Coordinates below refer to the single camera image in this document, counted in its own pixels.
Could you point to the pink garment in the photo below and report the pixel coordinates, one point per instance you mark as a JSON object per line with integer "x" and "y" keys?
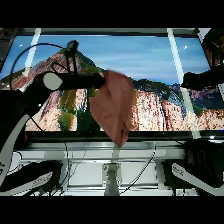
{"x": 113, "y": 106}

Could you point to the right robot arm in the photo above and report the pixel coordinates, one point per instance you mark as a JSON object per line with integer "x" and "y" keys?
{"x": 203, "y": 80}

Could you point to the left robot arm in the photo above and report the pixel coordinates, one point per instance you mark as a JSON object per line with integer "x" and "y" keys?
{"x": 20, "y": 100}

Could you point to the silver frame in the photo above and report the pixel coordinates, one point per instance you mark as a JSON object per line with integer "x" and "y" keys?
{"x": 100, "y": 156}

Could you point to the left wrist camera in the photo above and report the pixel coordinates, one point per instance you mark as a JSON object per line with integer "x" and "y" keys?
{"x": 72, "y": 50}

